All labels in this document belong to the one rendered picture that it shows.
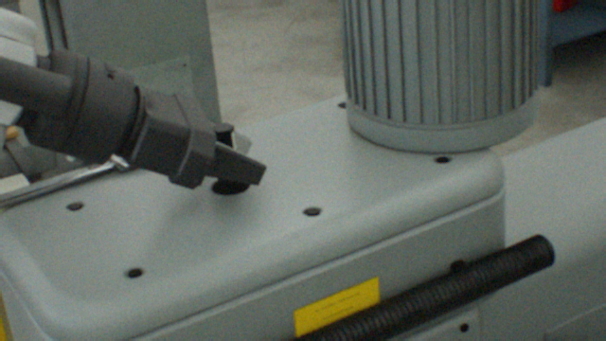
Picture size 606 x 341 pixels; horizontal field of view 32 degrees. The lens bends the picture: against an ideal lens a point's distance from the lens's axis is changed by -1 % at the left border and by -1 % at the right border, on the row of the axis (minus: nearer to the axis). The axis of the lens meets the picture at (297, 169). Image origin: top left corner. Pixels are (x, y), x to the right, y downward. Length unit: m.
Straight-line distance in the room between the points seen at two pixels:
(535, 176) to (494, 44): 0.30
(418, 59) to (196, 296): 0.31
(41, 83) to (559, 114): 4.93
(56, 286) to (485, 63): 0.44
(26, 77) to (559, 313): 0.64
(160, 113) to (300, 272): 0.18
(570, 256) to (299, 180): 0.33
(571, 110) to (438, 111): 4.73
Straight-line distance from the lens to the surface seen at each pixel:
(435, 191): 0.98
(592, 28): 6.22
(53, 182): 1.05
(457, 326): 1.08
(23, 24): 0.92
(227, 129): 0.98
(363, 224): 0.94
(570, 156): 1.32
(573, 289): 1.20
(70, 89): 0.88
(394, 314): 0.96
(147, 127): 0.92
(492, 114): 1.03
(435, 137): 1.02
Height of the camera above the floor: 2.35
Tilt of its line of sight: 27 degrees down
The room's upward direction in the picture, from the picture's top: 6 degrees counter-clockwise
